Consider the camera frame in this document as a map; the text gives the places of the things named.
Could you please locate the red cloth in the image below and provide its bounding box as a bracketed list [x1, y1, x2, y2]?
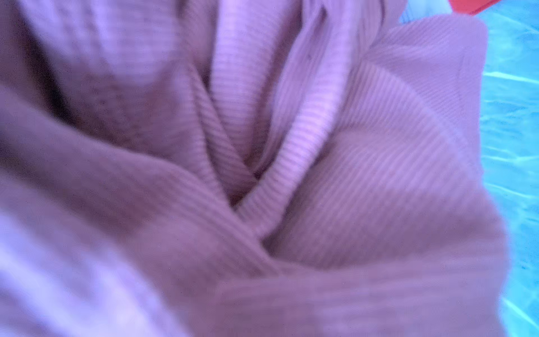
[449, 0, 501, 15]

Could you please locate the dusty pink ribbed cloth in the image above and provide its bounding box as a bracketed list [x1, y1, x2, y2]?
[1, 1, 509, 336]

